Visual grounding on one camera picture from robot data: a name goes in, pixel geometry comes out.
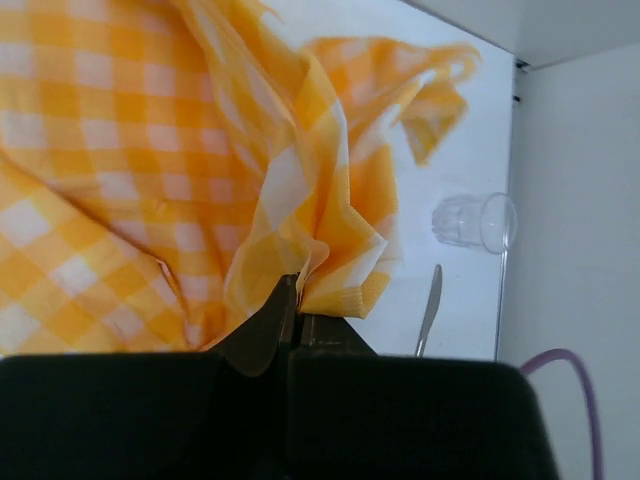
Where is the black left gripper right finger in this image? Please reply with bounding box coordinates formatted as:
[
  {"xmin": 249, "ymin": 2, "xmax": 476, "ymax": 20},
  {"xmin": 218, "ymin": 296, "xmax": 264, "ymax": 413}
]
[{"xmin": 299, "ymin": 314, "xmax": 376, "ymax": 356}]

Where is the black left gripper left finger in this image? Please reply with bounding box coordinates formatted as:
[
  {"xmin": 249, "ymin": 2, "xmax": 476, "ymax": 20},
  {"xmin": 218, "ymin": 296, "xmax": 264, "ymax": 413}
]
[{"xmin": 206, "ymin": 275, "xmax": 297, "ymax": 377}]

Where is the yellow white checkered cloth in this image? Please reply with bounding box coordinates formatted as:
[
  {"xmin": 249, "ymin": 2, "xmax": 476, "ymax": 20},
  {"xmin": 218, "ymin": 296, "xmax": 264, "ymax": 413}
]
[{"xmin": 1, "ymin": 1, "xmax": 479, "ymax": 356}]

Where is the silver table knife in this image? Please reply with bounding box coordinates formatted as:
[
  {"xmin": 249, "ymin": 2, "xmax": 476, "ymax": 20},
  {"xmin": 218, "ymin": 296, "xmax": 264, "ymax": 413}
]
[{"xmin": 415, "ymin": 264, "xmax": 443, "ymax": 358}]

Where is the clear plastic cup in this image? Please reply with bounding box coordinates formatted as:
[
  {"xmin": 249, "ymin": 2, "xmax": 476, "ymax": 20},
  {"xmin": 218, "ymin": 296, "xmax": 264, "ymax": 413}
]
[{"xmin": 431, "ymin": 192, "xmax": 518, "ymax": 255}]

